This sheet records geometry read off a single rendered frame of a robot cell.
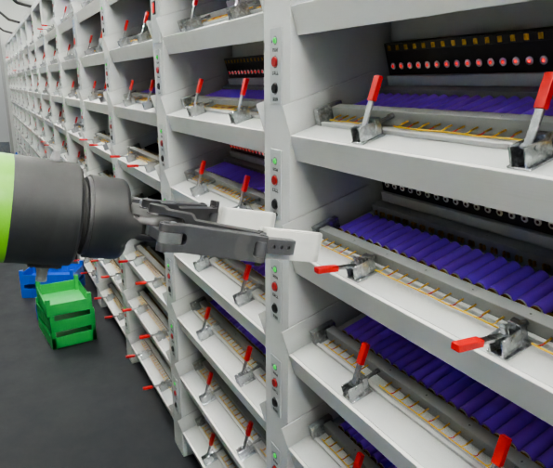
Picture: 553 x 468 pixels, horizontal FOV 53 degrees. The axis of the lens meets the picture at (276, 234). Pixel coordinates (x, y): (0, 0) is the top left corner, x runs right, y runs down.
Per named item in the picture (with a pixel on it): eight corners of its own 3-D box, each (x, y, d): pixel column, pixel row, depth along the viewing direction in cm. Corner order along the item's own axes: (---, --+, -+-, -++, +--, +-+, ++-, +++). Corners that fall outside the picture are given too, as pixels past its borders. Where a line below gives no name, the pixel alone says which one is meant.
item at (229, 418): (271, 516, 123) (254, 472, 117) (184, 387, 174) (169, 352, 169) (345, 466, 130) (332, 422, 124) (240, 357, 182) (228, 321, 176)
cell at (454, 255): (473, 257, 78) (439, 278, 76) (463, 253, 80) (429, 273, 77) (471, 246, 77) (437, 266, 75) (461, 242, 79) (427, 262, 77)
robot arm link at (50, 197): (18, 149, 42) (11, 139, 50) (2, 296, 44) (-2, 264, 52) (99, 162, 45) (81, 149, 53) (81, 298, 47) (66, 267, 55)
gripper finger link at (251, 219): (217, 233, 62) (215, 232, 62) (271, 239, 65) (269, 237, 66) (221, 207, 61) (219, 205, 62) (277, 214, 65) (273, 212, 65)
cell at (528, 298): (565, 290, 66) (528, 315, 64) (552, 285, 67) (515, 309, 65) (564, 277, 65) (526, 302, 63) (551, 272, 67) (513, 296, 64)
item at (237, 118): (270, 154, 102) (249, 80, 96) (171, 130, 153) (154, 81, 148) (359, 118, 109) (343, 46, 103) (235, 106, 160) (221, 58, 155)
